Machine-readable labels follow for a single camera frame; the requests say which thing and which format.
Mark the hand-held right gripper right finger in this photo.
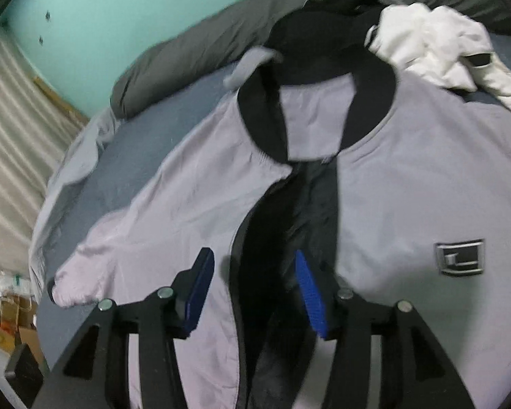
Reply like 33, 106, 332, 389
295, 249, 475, 409

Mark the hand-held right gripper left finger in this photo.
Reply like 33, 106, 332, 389
32, 247, 216, 409

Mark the grey jacket with black collar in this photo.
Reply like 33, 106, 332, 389
47, 67, 511, 409

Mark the pile of cardboard boxes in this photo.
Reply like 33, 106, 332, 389
0, 273, 48, 368

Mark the light grey blanket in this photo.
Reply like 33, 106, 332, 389
28, 108, 123, 304

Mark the striped curtain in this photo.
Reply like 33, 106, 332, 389
0, 30, 90, 274

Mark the dark grey bolster pillow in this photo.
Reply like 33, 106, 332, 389
110, 0, 511, 121

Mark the black garment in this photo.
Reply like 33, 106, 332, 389
266, 0, 393, 54

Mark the white garment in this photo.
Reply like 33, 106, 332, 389
366, 3, 511, 114

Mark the wooden frame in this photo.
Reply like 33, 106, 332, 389
33, 75, 91, 125

